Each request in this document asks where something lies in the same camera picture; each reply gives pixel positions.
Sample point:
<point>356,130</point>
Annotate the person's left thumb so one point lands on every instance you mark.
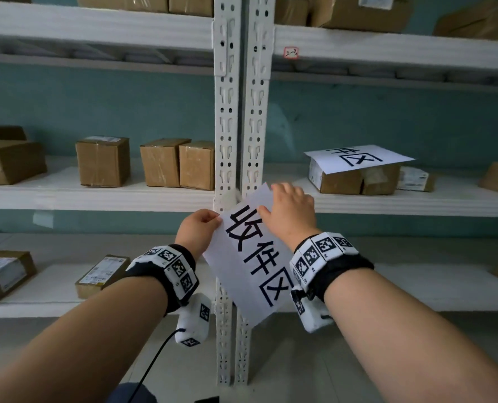
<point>212,219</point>

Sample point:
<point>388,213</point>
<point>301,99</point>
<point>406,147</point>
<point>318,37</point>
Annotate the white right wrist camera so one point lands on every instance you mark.
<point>310,316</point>

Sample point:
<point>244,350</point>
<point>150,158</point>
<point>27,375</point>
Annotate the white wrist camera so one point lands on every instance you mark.
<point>194,321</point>
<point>310,316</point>

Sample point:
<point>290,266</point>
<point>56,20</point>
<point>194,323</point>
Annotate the person's left forearm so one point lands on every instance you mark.
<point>85,344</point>

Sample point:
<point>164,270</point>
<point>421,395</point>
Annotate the wristband with marker tiles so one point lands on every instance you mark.
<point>171,270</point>
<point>322,258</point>

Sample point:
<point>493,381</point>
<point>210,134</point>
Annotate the flat cardboard box white label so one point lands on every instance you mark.
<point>415,179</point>
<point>100,276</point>

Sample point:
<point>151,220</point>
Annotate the person's right thumb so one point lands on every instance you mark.
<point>265,213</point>

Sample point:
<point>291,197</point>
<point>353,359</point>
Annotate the white paper sign black characters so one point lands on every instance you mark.
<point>249,264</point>
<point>358,157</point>

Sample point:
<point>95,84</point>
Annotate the right wristband with marker tiles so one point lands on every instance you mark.
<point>322,258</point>

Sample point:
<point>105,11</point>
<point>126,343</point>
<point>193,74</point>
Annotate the white metal shelving unit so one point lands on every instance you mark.
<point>400,48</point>
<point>106,31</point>

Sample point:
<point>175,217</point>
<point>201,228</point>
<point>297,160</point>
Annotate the left wristband with marker tiles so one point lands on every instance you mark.
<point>171,270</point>

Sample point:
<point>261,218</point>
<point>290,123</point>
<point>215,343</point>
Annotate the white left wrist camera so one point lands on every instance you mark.
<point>194,321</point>

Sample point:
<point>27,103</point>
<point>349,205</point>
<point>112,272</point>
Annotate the brown cardboard box white label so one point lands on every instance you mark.
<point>3,274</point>
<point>337,182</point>

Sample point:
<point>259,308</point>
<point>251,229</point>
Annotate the person's dark trousers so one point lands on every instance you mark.
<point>133,394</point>

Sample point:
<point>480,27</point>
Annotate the person's left hand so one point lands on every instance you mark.
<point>192,232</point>

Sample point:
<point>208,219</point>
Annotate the large brown taped cardboard box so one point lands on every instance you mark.
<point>9,163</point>

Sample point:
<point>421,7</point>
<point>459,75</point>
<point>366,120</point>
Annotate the person's right hand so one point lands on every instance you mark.
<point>293,216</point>

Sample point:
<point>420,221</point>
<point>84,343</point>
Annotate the small shelf label sticker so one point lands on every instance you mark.
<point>291,53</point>

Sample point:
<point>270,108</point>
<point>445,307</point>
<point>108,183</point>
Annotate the person's right forearm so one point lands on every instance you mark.
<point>408,344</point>

